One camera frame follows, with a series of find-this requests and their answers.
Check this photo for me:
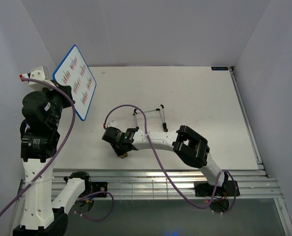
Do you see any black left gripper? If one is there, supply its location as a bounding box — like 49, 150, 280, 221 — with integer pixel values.
38, 79, 75, 128

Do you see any yellow whiteboard eraser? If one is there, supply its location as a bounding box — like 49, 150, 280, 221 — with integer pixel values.
120, 153, 128, 158

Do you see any blue framed small whiteboard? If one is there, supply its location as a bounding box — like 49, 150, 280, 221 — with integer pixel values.
53, 45, 97, 121

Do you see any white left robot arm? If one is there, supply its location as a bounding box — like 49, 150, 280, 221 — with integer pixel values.
12, 86, 93, 236

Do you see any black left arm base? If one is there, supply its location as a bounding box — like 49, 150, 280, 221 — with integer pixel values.
80, 181, 108, 197

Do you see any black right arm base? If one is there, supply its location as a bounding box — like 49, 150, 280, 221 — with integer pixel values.
194, 180, 240, 197

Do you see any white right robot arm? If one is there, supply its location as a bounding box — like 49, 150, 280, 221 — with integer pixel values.
102, 125, 228, 195

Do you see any black metal whiteboard stand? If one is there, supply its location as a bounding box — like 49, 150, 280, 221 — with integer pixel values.
132, 104, 168, 132

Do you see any dark right corner label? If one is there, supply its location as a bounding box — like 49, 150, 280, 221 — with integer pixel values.
211, 66, 229, 71

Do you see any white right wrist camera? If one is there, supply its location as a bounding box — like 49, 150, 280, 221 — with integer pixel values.
103, 120, 117, 129

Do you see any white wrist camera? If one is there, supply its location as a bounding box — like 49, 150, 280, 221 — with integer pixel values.
103, 120, 117, 129
19, 66, 54, 91

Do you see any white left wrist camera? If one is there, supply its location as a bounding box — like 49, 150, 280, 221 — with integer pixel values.
19, 66, 54, 91

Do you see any aluminium frame rail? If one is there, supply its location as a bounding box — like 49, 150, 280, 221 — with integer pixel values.
17, 168, 284, 201

